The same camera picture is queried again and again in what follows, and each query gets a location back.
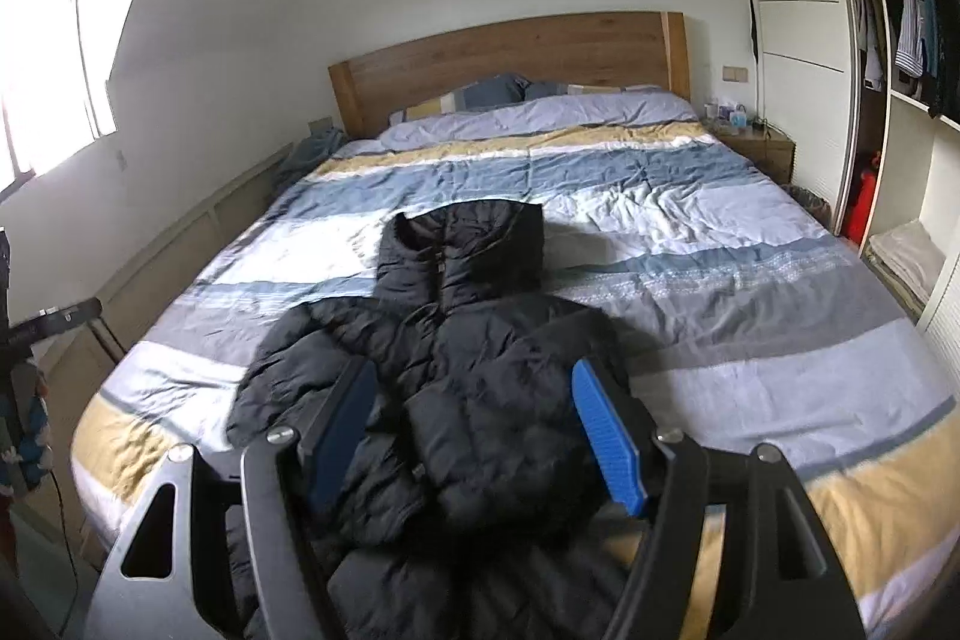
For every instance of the white open wardrobe shelf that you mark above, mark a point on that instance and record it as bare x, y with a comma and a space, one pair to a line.
917, 180

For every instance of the striped pillow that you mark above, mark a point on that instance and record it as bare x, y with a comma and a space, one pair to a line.
498, 91

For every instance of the bright window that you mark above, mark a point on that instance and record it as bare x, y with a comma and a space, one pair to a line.
52, 103

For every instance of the wooden nightstand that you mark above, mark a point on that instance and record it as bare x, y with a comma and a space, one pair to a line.
769, 149

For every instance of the folded white cloth on shelf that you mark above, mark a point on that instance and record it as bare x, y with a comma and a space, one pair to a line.
908, 262

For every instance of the wall switch plate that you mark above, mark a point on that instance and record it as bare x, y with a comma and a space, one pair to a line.
735, 74

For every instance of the wooden headboard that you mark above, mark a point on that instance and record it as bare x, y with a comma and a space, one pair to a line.
607, 48

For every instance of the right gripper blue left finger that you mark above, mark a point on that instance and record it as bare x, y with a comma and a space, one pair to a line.
330, 432

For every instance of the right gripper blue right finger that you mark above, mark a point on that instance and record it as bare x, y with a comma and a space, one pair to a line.
619, 430

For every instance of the white wardrobe sliding door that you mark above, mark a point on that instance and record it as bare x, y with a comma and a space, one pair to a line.
806, 63

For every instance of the hanging clothes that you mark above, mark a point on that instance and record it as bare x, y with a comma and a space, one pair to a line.
911, 46

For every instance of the striped duvet cover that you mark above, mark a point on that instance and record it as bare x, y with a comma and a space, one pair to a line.
742, 320

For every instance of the dark blue blanket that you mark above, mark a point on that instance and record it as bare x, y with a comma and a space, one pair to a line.
306, 156

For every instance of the red object in wardrobe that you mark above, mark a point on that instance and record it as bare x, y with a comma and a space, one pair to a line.
861, 197

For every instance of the black puffer jacket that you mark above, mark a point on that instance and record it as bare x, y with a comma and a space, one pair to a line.
471, 507

